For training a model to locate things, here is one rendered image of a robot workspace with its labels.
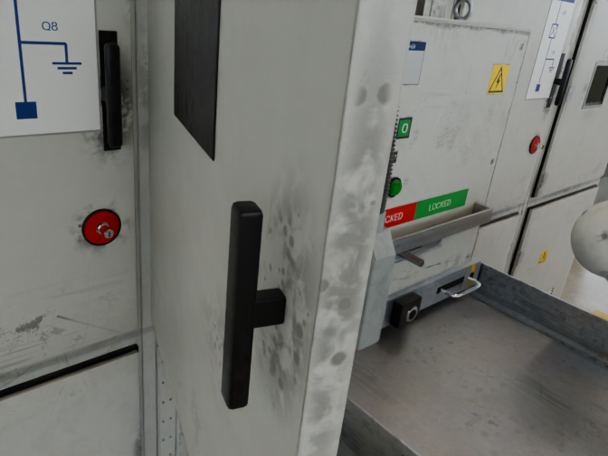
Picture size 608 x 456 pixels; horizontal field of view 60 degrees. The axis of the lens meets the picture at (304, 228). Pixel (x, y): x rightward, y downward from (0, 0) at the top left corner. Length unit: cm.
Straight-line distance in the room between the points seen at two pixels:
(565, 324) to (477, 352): 22
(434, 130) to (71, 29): 55
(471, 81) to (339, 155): 71
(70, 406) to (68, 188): 39
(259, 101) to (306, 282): 13
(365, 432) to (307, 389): 43
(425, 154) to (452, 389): 39
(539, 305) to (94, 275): 84
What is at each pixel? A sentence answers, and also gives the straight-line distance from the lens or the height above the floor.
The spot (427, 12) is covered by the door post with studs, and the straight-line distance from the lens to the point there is 127.
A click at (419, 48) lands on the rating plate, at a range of 81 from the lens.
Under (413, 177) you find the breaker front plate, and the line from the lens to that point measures 89.
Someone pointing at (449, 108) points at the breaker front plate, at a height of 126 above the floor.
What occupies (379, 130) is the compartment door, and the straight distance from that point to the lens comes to 26.
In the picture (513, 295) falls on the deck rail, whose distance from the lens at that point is 119.
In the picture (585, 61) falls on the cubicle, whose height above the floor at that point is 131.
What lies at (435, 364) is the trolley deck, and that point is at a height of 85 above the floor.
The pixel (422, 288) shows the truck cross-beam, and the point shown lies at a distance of 103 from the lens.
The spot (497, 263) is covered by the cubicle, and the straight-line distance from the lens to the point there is 197.
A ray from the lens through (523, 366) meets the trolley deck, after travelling 104.
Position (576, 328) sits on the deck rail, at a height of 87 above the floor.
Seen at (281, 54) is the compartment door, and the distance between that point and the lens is 32.
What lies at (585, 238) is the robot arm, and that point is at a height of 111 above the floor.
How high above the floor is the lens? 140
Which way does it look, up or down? 23 degrees down
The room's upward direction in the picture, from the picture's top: 7 degrees clockwise
